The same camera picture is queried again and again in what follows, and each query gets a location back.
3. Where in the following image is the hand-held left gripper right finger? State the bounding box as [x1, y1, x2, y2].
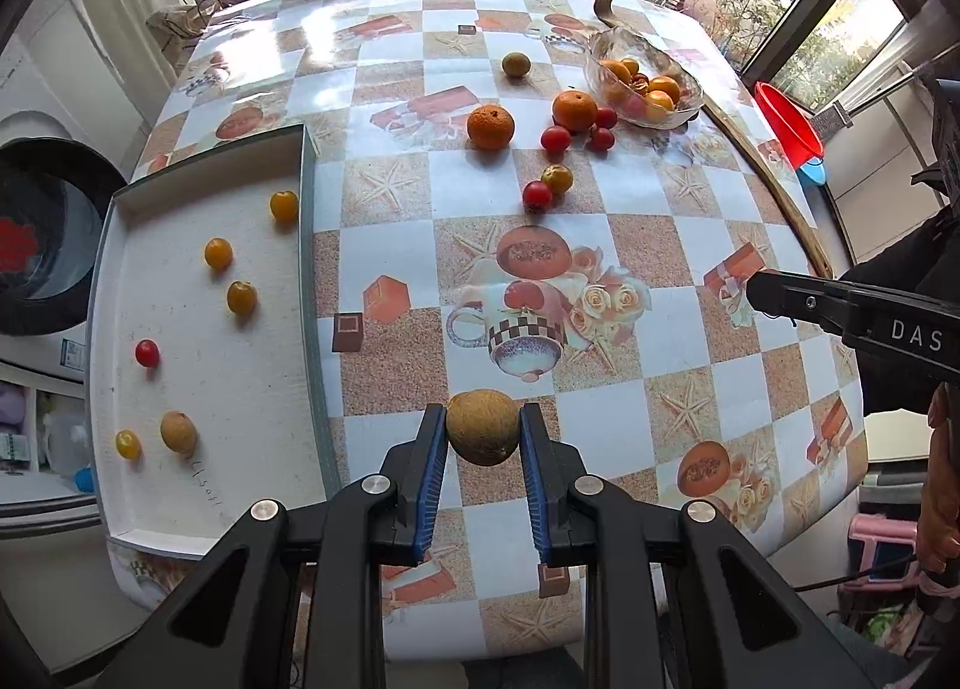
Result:
[520, 402, 880, 689]

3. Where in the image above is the large brown round fruit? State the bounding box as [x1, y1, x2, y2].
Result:
[446, 389, 522, 467]

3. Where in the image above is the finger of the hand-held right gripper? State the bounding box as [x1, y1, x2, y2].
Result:
[746, 269, 848, 343]

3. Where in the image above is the rough small mandarin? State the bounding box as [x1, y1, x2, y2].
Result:
[466, 104, 516, 151]

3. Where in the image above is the white shallow tray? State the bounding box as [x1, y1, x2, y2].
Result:
[88, 124, 335, 559]

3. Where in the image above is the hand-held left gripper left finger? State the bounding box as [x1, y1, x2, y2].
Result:
[97, 402, 451, 689]

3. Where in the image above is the white washing machine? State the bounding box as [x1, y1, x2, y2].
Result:
[0, 110, 130, 382]

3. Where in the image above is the pink plastic stool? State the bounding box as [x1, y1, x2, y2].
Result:
[846, 515, 925, 589]

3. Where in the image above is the red plastic bucket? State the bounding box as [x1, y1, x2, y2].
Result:
[753, 81, 826, 165]

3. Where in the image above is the long wooden board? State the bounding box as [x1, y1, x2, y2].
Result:
[592, 0, 835, 279]

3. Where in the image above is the clear glass bowl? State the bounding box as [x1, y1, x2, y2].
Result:
[585, 26, 706, 130]

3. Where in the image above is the dark clothing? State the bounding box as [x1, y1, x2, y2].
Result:
[836, 205, 960, 296]

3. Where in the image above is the person's right forearm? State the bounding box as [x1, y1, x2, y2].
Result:
[916, 383, 960, 577]

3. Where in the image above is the mop with metal handle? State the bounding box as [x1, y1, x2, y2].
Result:
[814, 51, 947, 133]

